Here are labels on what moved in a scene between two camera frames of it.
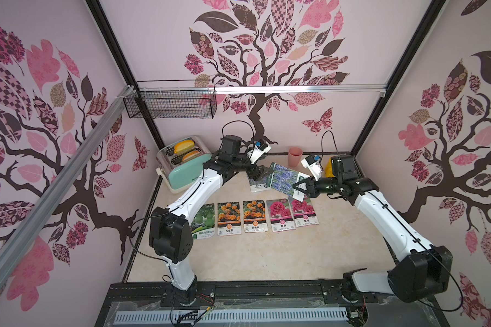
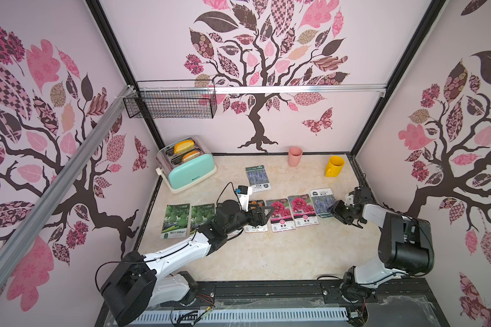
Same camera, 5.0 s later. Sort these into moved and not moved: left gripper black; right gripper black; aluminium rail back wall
Moved: right gripper black; left gripper black
Not moved: aluminium rail back wall
